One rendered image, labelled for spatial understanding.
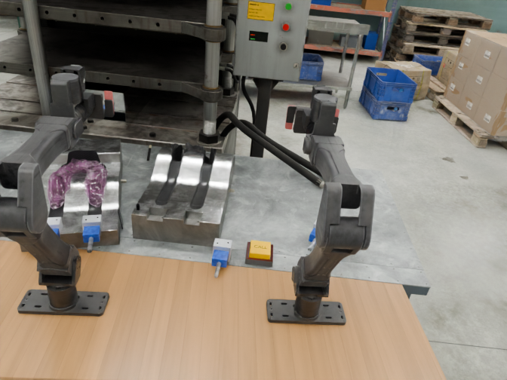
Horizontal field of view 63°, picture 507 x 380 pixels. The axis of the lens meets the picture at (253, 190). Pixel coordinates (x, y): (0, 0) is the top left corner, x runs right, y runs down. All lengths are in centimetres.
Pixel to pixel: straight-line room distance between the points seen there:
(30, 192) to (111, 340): 41
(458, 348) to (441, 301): 31
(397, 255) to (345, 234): 62
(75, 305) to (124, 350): 18
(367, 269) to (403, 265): 12
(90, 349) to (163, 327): 16
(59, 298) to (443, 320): 192
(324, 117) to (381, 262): 54
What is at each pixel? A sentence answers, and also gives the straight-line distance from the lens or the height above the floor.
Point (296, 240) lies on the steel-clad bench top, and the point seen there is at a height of 80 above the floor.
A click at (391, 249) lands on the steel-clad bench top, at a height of 80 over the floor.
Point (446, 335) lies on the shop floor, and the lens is 240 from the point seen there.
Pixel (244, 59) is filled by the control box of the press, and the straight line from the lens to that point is 190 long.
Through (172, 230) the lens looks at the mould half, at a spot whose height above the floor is 85.
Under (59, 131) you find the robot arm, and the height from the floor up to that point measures 123.
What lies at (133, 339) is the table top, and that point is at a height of 80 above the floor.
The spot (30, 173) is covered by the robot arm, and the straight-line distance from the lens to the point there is 80.
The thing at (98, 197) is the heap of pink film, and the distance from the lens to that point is 137.
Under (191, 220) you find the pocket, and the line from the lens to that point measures 126.
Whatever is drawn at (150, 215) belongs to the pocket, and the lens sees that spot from 129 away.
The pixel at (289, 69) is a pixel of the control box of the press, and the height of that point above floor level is 112.
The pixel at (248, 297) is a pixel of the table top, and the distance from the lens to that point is 113.
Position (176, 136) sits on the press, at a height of 79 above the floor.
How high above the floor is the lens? 161
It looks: 31 degrees down
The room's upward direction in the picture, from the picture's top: 6 degrees clockwise
